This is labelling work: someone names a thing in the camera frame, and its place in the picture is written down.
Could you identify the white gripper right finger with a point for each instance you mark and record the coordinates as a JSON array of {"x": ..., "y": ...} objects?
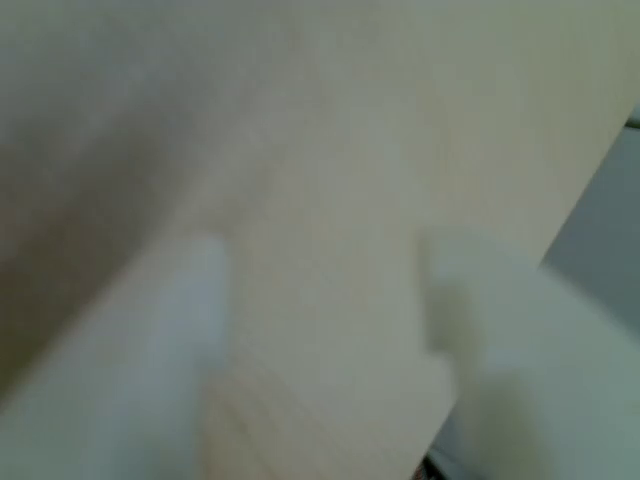
[{"x": 540, "y": 390}]

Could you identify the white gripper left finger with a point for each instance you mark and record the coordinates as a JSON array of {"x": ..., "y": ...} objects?
[{"x": 125, "y": 390}]

